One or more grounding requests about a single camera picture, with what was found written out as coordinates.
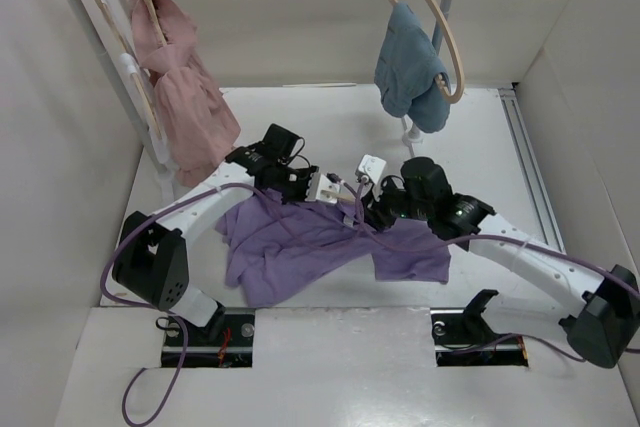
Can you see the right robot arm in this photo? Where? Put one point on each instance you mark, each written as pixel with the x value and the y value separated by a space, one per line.
pixel 602 305

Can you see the pink dress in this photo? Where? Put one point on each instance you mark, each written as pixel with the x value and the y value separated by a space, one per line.
pixel 200 126

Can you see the purple t shirt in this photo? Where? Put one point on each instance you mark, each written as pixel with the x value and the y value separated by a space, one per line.
pixel 276 251

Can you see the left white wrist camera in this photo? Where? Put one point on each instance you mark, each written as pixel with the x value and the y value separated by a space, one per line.
pixel 322 189

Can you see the metal clothes rack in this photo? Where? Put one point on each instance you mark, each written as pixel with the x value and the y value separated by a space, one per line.
pixel 100 47

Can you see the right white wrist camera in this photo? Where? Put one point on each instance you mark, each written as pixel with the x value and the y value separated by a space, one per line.
pixel 371 169

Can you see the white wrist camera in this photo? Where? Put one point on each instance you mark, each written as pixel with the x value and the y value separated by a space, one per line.
pixel 322 189
pixel 371 169

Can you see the wooden hanger under pink dress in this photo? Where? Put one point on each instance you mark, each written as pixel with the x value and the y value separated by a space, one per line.
pixel 155 22

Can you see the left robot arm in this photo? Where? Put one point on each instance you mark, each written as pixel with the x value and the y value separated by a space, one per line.
pixel 152 259

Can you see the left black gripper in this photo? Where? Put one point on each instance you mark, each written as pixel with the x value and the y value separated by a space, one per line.
pixel 303 194

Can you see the blue garment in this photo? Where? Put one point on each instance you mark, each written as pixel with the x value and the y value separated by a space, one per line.
pixel 406 72

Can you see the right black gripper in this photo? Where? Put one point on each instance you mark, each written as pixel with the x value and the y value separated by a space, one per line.
pixel 373 210

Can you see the aluminium rail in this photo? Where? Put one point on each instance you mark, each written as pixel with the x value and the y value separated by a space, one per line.
pixel 533 178

